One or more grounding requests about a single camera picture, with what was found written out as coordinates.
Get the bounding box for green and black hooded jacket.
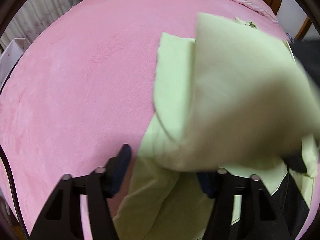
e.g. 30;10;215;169
114;14;319;239

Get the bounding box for white floral curtain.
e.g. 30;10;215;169
1;0;72;48

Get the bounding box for black cable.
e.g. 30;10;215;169
0;144;29;240

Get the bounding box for brown wooden nightstand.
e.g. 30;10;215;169
286;33;295;43

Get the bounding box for flat pink pillow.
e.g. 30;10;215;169
233;0;278;24

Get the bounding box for white storage box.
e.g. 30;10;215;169
0;38;25;88

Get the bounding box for pink bed sheet mattress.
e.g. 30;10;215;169
1;0;289;227

